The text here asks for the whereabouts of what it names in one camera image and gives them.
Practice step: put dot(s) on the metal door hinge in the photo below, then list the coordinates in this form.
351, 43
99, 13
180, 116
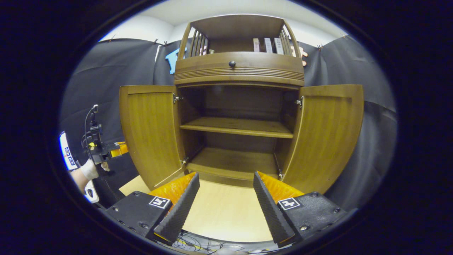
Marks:
184, 161
176, 98
280, 174
299, 103

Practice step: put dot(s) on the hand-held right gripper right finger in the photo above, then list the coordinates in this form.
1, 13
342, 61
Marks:
270, 212

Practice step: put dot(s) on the wooden inner shelf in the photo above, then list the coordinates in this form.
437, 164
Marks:
240, 127

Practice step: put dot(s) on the computer monitor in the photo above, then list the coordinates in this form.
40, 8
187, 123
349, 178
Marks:
67, 152

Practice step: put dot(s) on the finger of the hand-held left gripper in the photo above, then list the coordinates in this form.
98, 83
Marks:
118, 149

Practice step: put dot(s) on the black backdrop cloth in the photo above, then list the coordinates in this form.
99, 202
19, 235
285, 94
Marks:
106, 71

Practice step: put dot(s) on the wooden shoe cabinet door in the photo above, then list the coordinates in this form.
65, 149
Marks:
152, 134
325, 138

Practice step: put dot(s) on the wooden cabinet drawer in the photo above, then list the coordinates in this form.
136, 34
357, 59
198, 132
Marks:
265, 65

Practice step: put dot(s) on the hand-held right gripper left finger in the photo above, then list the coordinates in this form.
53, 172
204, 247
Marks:
177, 212

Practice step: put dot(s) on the grey book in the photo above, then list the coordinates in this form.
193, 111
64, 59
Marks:
268, 45

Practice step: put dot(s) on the small white device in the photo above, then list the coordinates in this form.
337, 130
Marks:
92, 193

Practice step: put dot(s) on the wooden double-door shoe cabinet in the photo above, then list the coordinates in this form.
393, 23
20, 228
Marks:
240, 76

